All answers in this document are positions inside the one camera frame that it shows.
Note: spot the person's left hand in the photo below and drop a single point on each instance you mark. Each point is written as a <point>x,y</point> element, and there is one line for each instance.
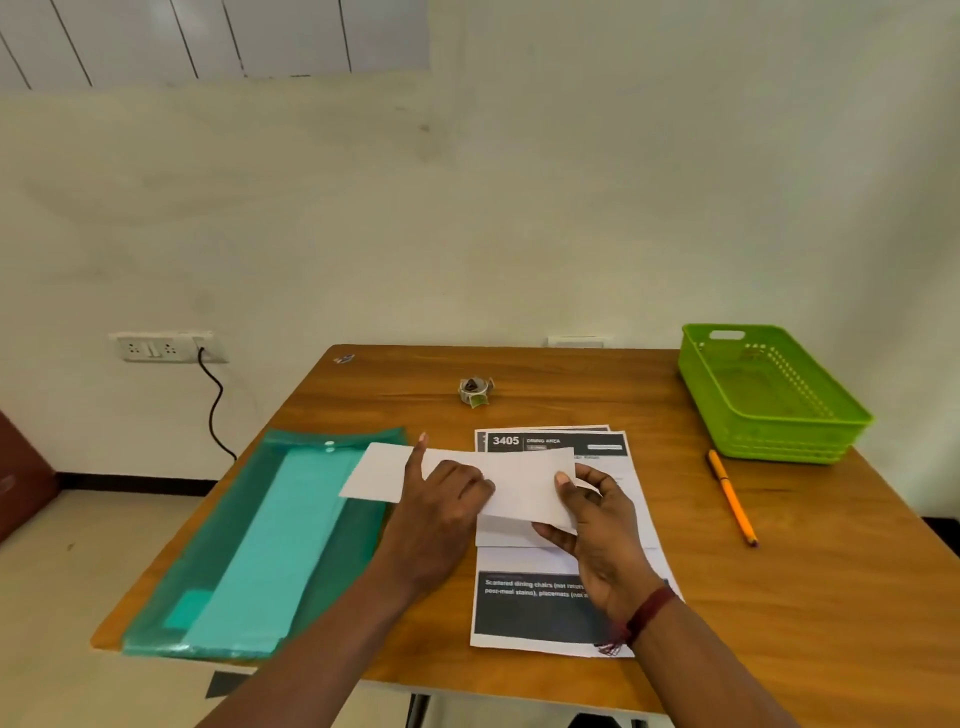
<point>435,525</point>

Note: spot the person's right hand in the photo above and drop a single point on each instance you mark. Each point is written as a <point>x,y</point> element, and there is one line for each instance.
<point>611,547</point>

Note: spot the white envelope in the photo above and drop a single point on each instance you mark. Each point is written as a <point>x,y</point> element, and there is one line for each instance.
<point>525,487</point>

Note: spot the small clear tape roll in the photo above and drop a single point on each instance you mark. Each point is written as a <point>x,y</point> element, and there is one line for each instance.
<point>475,392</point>

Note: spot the green translucent plastic folder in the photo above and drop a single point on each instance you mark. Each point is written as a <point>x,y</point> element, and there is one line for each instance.
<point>225,510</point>

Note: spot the green plastic basket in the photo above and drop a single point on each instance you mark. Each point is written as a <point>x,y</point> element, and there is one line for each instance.
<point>765,390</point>

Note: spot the person's left forearm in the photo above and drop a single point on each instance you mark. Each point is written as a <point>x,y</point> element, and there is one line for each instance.
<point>322,660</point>

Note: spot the person's right leg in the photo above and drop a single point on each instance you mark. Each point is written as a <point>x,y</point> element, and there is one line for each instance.
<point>596,721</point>

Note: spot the dark red wrist band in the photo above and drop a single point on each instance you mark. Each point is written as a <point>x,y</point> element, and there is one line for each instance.
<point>649,611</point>

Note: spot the orange pen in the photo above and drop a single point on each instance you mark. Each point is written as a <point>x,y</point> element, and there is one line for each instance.
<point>731,495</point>

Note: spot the grey metal table leg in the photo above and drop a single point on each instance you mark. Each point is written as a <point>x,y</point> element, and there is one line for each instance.
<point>417,712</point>

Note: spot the black skirting board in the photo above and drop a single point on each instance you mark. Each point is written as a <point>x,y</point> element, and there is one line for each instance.
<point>135,484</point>

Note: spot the white blank wall plate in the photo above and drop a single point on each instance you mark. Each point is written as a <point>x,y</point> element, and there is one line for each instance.
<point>577,342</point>

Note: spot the white wall socket panel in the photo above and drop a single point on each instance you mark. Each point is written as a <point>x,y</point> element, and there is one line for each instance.
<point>150,348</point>

